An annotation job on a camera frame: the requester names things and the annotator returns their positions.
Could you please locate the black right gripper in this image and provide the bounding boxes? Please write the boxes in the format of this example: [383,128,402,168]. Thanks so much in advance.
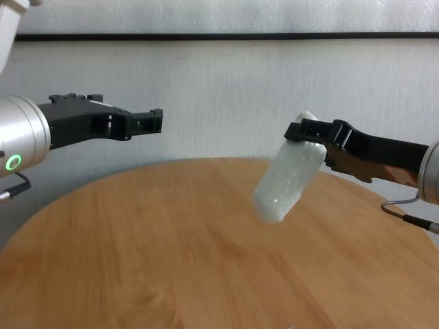
[283,119,429,188]

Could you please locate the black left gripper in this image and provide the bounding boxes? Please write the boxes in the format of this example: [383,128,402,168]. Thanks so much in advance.
[37,93,164,151]

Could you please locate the white sandbag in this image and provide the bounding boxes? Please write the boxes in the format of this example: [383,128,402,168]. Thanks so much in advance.
[252,110,326,224]

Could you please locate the right arm cable with plug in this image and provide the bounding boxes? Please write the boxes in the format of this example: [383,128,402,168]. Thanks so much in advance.
[381,195,439,236]

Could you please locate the arm cable with plug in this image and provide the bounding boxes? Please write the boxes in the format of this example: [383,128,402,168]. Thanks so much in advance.
[381,195,439,236]
[0,171,32,202]

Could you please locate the black wall rail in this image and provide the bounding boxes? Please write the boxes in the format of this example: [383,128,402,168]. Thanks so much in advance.
[15,32,439,42]

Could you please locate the left arm cable with plug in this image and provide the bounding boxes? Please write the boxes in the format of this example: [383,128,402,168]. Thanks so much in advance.
[0,171,32,202]

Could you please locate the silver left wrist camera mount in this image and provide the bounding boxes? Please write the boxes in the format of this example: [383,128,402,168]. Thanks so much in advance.
[0,0,43,75]

